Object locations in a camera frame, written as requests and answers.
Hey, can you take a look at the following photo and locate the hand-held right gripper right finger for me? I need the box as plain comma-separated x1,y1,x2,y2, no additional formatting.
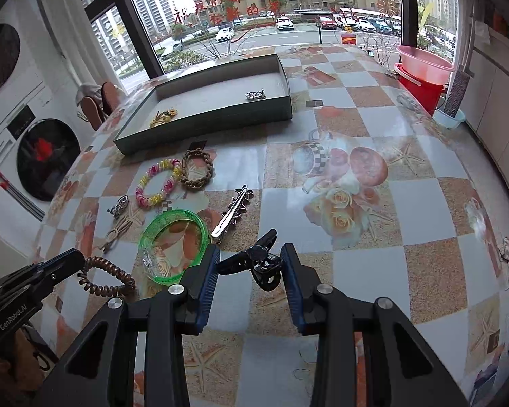
280,243,471,407

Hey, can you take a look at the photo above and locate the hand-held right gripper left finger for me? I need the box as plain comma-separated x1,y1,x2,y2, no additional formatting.
38,244,221,407

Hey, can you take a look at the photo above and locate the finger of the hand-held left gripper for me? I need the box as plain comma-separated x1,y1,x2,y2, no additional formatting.
30,248,86,292

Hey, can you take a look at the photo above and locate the brown spiral hair tie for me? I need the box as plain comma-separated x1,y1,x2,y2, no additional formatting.
77,255,136,296

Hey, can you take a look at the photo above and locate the black claw hair clip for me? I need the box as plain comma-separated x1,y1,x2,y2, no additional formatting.
216,229,283,292

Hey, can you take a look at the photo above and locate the beige hair clip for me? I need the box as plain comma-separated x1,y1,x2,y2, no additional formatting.
98,214,140,253

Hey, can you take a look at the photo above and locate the silver spiked hair clip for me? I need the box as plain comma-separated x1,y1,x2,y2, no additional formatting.
211,185,254,244

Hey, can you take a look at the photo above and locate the green translucent bangle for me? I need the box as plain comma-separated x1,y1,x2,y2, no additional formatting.
139,209,210,285

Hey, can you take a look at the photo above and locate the brown braided bracelet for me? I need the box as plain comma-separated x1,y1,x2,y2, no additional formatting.
179,148,215,191

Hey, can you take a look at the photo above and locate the pink yellow coil hair tie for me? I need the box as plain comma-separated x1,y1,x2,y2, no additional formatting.
135,158,184,209

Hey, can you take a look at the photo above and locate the grey rectangular tray box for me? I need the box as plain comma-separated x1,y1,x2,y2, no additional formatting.
112,53,293,156

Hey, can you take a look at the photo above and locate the person's left forearm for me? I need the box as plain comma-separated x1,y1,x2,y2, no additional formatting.
0,326,56,407

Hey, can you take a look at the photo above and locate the checkered printed tablecloth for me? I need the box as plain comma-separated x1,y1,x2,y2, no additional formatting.
34,44,509,407

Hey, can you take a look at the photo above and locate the white washing machine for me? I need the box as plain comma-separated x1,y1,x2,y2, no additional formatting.
0,87,95,222

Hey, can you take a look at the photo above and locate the brown sole slipper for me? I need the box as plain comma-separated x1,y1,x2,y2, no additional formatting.
81,95,105,131
101,82,121,115

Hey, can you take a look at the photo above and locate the gold hair clip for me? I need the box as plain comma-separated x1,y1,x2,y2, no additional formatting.
149,109,179,129

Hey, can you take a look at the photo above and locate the grey white cloth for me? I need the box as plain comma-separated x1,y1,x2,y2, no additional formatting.
75,84,107,106

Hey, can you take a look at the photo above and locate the white dryer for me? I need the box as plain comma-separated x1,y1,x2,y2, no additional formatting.
0,0,58,109

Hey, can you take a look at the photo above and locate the white curtain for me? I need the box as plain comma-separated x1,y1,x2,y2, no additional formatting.
34,0,124,106

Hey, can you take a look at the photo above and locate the light blue basin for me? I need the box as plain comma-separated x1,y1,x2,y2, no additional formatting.
433,108,466,130

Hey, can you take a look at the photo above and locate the red plastic bucket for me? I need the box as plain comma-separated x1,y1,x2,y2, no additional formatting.
394,63,447,115

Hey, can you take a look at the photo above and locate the black framed window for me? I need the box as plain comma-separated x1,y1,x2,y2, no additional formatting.
68,0,463,90

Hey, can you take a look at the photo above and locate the pink plastic basin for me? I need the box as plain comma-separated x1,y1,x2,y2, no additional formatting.
396,45,455,85

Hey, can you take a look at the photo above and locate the white cabinet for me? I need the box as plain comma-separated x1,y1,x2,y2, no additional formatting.
462,21,509,204

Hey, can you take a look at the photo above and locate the grey long-handled brush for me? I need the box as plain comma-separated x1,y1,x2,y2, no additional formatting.
447,21,478,117

